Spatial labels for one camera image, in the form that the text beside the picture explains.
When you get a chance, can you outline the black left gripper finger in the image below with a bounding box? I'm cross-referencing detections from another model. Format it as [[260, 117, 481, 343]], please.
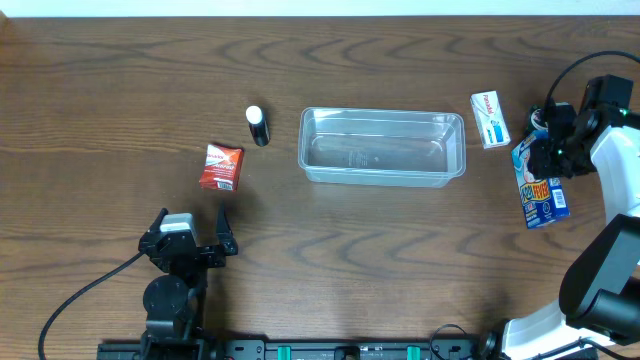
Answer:
[[216, 204, 234, 245], [148, 208, 168, 233]]

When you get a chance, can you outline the green round balm box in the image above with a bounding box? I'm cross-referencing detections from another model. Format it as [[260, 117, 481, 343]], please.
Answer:
[[524, 105, 548, 136]]

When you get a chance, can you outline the blue Cool Fever box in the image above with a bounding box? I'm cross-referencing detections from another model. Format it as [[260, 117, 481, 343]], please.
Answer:
[[511, 130, 570, 229]]

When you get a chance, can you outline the clear plastic container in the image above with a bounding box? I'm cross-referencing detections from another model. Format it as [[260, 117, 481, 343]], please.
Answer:
[[298, 107, 466, 188]]

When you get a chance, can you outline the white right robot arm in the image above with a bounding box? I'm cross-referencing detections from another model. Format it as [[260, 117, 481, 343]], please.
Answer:
[[494, 102, 639, 359]]

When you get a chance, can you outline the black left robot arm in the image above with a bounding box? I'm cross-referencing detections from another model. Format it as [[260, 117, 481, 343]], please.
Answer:
[[138, 208, 239, 360]]

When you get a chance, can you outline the red Panadol box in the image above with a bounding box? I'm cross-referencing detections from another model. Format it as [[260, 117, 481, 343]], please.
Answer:
[[199, 144, 244, 192]]

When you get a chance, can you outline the white Panadol box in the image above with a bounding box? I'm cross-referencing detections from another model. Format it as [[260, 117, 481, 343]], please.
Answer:
[[470, 91, 511, 149]]

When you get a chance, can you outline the black bottle white cap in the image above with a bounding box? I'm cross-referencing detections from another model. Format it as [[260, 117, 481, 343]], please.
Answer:
[[245, 105, 270, 147]]

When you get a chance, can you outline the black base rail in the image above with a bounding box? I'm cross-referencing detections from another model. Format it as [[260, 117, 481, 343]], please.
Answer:
[[96, 338, 482, 360]]

